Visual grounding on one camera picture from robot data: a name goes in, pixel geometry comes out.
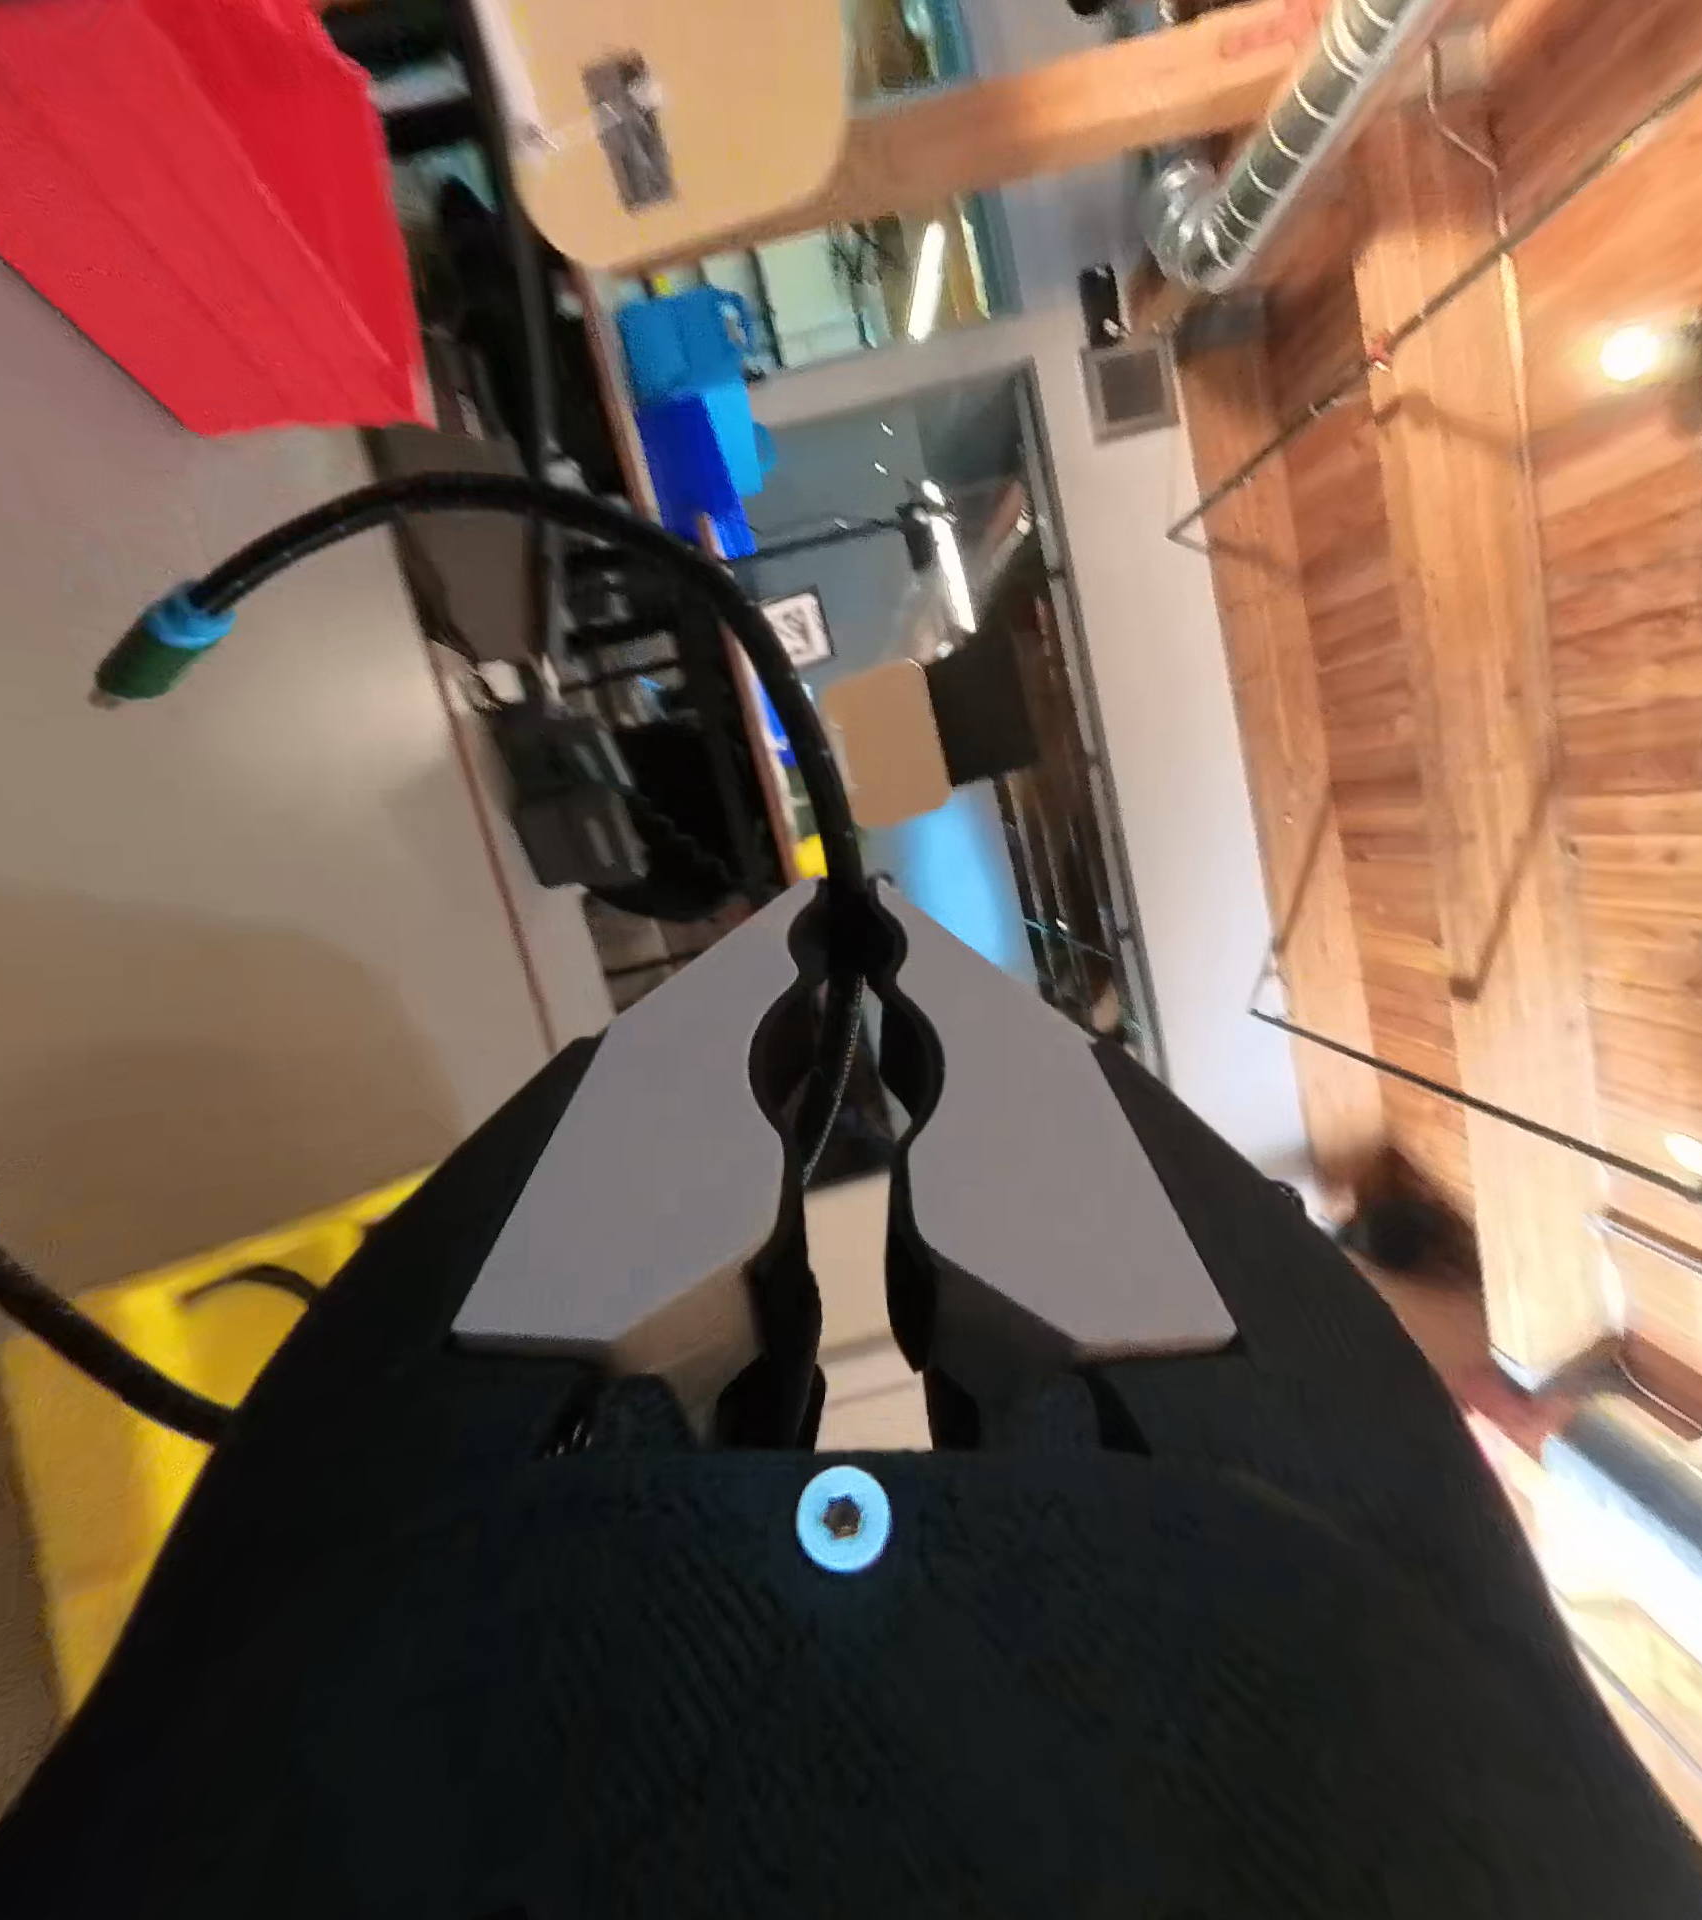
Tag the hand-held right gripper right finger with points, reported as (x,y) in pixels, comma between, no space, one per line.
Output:
(1062,1198)

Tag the black wall monitor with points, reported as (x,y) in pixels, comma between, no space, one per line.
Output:
(996,721)

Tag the yellow plastic bin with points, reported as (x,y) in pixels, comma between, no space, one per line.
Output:
(808,856)

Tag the silver ceiling duct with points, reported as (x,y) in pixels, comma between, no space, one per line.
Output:
(1285,140)

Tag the wooden board with black label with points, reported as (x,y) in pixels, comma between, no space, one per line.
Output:
(732,168)

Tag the wooden board on clear stand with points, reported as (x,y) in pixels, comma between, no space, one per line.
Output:
(882,742)

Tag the light blue caddy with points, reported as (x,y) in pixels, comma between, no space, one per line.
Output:
(679,346)

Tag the framed marker tag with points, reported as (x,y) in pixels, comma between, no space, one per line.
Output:
(796,626)

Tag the wooden post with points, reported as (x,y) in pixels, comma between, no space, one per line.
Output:
(1062,111)

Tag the black office chair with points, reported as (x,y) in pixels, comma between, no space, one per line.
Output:
(685,838)

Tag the studio lamp on stand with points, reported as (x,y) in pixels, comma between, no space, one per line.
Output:
(925,519)

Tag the dark blue plastic bin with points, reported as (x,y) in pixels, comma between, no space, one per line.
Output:
(691,466)

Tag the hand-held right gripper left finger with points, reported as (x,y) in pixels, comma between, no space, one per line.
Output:
(627,1198)

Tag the wall air vent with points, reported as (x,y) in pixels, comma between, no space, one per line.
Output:
(1133,392)

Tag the red plastic bin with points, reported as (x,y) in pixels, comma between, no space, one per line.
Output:
(161,180)

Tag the yellow bin with black divider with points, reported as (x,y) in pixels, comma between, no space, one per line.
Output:
(103,1502)

